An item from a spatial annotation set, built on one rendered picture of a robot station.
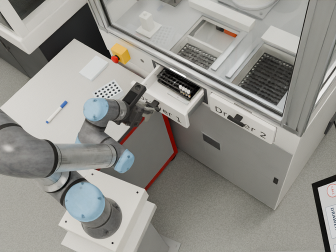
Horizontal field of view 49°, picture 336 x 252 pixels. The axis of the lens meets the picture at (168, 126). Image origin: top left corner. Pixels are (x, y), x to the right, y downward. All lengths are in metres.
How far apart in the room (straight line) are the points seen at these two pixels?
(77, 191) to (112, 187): 0.25
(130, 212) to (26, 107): 0.80
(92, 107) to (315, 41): 0.68
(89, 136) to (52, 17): 0.96
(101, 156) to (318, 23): 0.67
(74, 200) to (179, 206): 1.13
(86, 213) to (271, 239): 1.26
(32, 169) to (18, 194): 1.73
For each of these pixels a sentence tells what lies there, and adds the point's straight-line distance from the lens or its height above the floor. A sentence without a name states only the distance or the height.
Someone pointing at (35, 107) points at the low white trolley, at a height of 0.76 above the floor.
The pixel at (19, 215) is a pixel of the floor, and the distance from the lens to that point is 2.57.
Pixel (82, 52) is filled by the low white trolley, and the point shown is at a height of 0.76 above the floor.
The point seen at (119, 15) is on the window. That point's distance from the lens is 1.58.
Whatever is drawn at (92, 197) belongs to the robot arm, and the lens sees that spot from 1.21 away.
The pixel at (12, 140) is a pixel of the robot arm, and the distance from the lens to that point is 0.89.
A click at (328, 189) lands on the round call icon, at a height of 1.01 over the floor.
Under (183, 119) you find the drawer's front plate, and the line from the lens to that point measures 1.46.
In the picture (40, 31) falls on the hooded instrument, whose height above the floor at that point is 0.87.
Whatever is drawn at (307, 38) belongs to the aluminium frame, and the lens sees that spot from 1.00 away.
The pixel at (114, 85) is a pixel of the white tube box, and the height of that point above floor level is 0.79.
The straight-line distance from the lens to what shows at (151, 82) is 1.62.
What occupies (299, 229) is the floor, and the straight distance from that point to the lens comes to 2.23.
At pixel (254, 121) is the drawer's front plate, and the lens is 1.40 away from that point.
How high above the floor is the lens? 2.13
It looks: 59 degrees down
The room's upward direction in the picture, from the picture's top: 17 degrees counter-clockwise
